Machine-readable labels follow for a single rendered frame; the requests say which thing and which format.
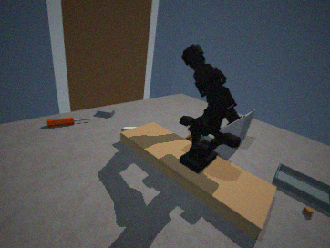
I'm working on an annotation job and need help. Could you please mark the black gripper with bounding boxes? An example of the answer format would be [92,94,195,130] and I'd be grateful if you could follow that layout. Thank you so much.
[179,106,241,159]

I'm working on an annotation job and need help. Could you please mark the tan wooden board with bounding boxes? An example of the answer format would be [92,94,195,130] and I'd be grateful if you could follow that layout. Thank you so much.
[120,122,277,239]

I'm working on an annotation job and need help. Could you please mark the orange-handled awl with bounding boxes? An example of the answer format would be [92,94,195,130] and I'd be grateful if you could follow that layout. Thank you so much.
[46,118,88,128]

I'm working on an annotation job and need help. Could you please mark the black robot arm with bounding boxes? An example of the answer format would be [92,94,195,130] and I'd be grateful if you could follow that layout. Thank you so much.
[181,44,242,136]

